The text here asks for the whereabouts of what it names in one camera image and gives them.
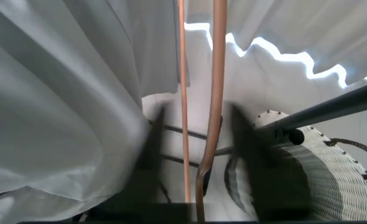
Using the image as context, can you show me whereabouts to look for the white curtain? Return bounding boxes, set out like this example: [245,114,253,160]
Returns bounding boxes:
[183,0,367,90]

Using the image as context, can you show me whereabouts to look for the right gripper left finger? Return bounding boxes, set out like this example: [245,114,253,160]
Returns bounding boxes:
[86,105,192,223]

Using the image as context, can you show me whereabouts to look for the black clothes rack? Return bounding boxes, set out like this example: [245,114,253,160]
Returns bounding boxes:
[147,80,367,169]

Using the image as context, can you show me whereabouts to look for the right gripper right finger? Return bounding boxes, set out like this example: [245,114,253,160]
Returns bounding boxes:
[230,104,315,223]

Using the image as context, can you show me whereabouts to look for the pale grey shorts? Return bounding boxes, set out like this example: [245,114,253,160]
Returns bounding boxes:
[0,0,190,224]

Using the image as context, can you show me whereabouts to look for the pink clothes hanger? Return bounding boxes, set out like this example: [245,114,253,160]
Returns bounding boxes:
[177,0,228,223]

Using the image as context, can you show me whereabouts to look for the white laundry basket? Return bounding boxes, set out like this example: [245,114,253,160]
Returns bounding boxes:
[224,109,367,222]

